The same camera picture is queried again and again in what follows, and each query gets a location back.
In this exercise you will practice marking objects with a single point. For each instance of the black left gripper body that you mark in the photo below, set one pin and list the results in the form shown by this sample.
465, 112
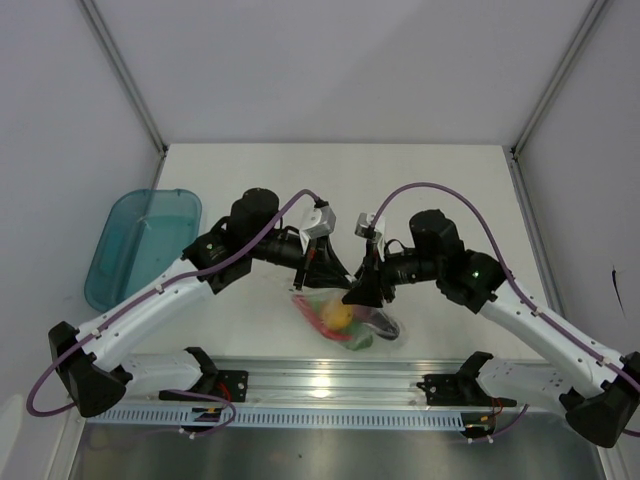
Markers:
285, 248

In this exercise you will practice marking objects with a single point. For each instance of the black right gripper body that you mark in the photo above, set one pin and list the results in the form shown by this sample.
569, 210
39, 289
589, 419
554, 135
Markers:
406, 268

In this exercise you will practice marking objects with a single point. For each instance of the purple eggplant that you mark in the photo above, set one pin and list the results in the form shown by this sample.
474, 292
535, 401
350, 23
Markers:
378, 322

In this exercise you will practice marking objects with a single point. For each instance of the clear dotted zip top bag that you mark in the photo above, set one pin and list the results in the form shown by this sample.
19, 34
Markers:
318, 298

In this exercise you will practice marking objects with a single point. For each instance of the yellow lemon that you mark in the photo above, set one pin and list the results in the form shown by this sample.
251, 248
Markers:
336, 315

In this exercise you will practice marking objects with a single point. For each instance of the red chili pepper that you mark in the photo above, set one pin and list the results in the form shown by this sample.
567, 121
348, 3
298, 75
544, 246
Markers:
314, 320

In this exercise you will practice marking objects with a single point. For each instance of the green bell pepper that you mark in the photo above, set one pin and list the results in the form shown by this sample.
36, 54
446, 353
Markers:
359, 337

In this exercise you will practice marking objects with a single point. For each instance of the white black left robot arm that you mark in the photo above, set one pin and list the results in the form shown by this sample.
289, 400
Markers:
95, 361

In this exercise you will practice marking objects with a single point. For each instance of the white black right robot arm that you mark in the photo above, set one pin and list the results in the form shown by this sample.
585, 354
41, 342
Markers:
478, 282

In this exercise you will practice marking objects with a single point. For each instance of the teal plastic bin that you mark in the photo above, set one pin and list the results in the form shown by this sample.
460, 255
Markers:
146, 230

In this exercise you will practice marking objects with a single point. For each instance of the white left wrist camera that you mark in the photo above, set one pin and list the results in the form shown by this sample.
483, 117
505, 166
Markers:
316, 222

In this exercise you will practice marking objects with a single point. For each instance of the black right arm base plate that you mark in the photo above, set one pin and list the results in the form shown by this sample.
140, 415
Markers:
458, 390

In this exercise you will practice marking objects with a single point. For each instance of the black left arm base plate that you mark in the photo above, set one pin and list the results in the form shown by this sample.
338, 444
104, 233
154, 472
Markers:
231, 385

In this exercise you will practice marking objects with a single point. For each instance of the aluminium front rail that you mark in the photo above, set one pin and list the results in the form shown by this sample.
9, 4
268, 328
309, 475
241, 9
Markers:
340, 385

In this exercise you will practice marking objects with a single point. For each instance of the white slotted cable duct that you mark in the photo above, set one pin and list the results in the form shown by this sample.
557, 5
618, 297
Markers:
188, 416

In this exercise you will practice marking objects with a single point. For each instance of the left aluminium corner post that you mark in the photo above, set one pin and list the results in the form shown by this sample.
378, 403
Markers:
113, 55

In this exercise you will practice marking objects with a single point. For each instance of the aluminium corner post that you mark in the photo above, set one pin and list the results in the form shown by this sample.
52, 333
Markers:
113, 55
579, 41

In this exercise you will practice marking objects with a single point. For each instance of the right aluminium corner post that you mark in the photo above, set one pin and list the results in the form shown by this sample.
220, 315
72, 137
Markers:
579, 41

